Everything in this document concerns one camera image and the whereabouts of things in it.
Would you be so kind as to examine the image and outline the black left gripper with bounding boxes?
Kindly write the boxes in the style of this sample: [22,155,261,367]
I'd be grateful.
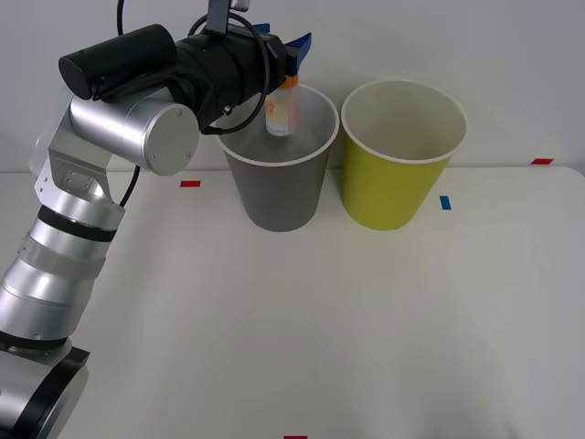
[231,21,314,102]

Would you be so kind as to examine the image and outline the grey plastic bin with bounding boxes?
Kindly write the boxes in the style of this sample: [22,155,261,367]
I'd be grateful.
[214,83,341,233]

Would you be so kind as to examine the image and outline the yellow-green plastic bin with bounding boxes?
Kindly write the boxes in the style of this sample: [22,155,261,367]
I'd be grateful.
[340,79,469,232]

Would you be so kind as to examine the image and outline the orange and white drink can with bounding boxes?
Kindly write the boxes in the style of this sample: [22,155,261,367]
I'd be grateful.
[264,74,302,137]

